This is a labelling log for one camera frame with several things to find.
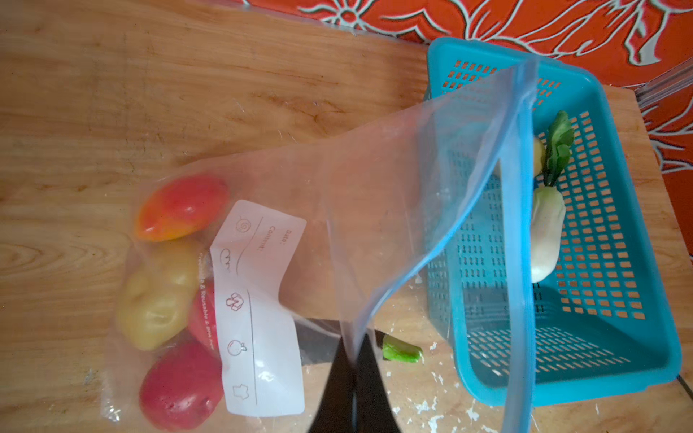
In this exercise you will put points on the clear zip top bag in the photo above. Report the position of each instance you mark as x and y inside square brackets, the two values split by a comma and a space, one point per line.
[316, 238]

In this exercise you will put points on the red tomato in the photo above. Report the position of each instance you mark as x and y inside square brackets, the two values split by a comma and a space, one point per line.
[202, 323]

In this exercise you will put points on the red yellow mango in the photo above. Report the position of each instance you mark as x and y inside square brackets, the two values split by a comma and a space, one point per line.
[181, 207]

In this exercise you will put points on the dark red apple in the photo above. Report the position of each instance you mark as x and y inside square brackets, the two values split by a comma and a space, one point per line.
[182, 389]

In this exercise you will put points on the yellow potato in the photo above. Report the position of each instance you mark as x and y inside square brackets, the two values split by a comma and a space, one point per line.
[153, 306]

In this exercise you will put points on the teal plastic basket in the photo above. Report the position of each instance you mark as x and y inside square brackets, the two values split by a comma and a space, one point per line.
[603, 322]

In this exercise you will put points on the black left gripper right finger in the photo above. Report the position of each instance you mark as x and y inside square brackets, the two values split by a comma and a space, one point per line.
[372, 410]

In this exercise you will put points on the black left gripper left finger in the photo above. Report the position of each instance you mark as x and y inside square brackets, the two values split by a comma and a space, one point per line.
[336, 413]

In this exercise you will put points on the green lettuce leaf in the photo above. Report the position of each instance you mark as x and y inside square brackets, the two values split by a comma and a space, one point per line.
[558, 148]

